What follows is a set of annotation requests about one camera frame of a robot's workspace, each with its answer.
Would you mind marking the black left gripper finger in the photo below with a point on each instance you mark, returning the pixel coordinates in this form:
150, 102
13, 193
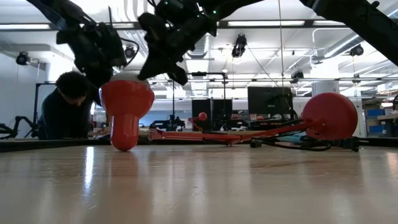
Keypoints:
109, 71
93, 77

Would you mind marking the red desk lamp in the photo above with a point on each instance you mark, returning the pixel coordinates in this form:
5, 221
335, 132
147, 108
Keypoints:
126, 105

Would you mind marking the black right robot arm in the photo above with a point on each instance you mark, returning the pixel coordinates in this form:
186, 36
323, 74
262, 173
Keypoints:
357, 18

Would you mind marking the red ball on stand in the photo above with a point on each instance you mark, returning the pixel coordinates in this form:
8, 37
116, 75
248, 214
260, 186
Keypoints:
203, 116

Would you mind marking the black ceiling spotlight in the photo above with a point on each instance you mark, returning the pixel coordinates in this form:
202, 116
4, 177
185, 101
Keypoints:
22, 58
240, 45
130, 52
357, 50
297, 75

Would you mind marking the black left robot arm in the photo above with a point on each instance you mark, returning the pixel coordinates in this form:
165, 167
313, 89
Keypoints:
59, 9

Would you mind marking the shelf with blue bins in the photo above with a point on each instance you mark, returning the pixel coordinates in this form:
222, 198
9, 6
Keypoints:
376, 119

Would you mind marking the black partition panels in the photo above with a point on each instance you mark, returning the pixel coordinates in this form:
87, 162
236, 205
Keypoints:
217, 112

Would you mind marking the black aluminium table frame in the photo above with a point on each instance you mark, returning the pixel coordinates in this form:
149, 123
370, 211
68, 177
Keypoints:
31, 144

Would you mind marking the person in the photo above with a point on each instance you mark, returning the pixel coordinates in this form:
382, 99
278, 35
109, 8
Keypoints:
62, 118

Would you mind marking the background black robot arm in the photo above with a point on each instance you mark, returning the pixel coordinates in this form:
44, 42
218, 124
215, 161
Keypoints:
171, 123
19, 118

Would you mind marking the white round column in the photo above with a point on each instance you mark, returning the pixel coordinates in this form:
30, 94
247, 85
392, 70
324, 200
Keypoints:
326, 88

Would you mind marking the ceiling light strip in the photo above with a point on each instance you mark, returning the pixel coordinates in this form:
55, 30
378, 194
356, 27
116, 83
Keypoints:
25, 26
265, 23

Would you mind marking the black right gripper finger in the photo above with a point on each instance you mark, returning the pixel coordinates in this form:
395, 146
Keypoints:
155, 59
179, 74

